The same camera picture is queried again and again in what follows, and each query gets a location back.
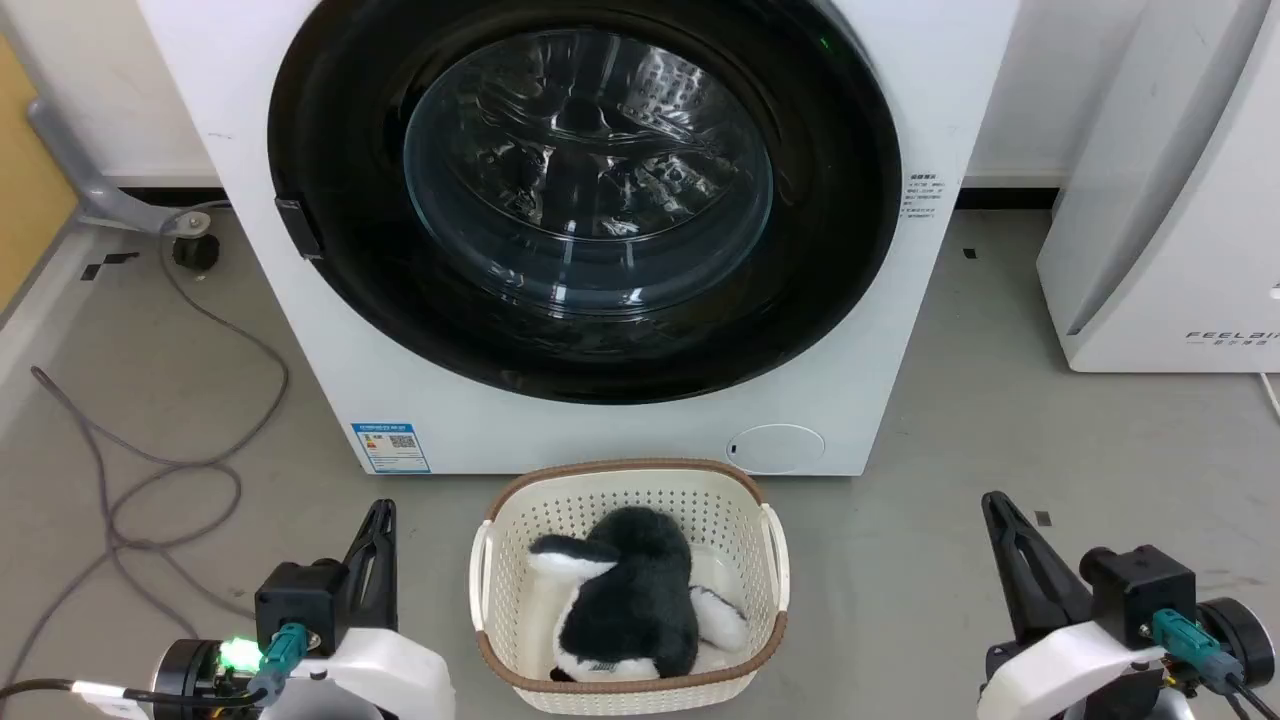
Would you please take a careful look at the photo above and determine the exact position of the white text warning sticker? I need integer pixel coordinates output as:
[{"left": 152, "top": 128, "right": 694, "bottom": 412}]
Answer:
[{"left": 905, "top": 172, "right": 943, "bottom": 223}]

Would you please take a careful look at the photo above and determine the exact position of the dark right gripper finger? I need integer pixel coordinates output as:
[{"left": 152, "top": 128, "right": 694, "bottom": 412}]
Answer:
[
  {"left": 994, "top": 491, "right": 1094, "bottom": 635},
  {"left": 981, "top": 492, "right": 1041, "bottom": 646}
]

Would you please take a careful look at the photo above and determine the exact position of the black cable with teal plug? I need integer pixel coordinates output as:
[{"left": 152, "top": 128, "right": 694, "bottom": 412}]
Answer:
[
  {"left": 0, "top": 622, "right": 309, "bottom": 713},
  {"left": 1151, "top": 608, "right": 1280, "bottom": 720}
]

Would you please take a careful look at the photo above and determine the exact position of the blue energy label sticker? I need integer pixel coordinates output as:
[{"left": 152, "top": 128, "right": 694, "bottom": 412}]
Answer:
[{"left": 351, "top": 421, "right": 432, "bottom": 475}]

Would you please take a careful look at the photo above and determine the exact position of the black and white plush toy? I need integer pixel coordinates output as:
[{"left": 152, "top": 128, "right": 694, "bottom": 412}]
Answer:
[{"left": 527, "top": 506, "right": 750, "bottom": 684}]

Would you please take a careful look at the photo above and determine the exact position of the yellow wooden panel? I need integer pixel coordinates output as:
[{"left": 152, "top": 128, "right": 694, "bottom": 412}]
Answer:
[{"left": 0, "top": 35, "right": 80, "bottom": 313}]

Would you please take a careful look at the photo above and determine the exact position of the white front-load washing machine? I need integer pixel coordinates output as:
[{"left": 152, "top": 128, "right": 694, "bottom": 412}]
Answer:
[{"left": 137, "top": 0, "right": 1022, "bottom": 477}]

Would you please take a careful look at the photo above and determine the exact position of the black round glass washer door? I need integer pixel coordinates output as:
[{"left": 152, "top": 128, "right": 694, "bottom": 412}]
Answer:
[{"left": 267, "top": 0, "right": 904, "bottom": 406}]

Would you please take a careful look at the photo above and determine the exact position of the cream perforated laundry basket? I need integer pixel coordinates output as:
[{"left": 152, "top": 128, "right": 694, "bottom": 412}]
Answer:
[{"left": 469, "top": 458, "right": 791, "bottom": 716}]

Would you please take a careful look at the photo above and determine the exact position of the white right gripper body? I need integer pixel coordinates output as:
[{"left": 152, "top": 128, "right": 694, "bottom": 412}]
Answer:
[{"left": 977, "top": 618, "right": 1169, "bottom": 720}]

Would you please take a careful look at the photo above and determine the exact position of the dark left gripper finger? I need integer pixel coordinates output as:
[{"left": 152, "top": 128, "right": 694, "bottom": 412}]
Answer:
[
  {"left": 338, "top": 506, "right": 383, "bottom": 631},
  {"left": 363, "top": 499, "right": 399, "bottom": 631}
]

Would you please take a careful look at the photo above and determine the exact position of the round white filter cover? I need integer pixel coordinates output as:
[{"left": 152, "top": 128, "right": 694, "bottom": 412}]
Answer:
[{"left": 727, "top": 424, "right": 827, "bottom": 475}]

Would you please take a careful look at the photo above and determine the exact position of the black door handle latch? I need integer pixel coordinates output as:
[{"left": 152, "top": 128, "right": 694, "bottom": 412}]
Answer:
[{"left": 275, "top": 198, "right": 324, "bottom": 261}]

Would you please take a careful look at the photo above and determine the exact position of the grey stand leg with caster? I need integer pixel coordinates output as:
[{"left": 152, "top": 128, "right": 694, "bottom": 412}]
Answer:
[{"left": 27, "top": 98, "right": 223, "bottom": 272}]

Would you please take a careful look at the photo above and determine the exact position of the grey power cable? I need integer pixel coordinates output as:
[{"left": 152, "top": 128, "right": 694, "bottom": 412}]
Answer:
[{"left": 0, "top": 200, "right": 291, "bottom": 691}]

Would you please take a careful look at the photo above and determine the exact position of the white air purifier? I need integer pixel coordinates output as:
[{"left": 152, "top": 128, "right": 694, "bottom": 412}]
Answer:
[{"left": 1036, "top": 0, "right": 1280, "bottom": 374}]

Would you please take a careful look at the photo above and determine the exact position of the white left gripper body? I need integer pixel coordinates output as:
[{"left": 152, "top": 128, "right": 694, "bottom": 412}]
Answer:
[{"left": 268, "top": 624, "right": 457, "bottom": 720}]

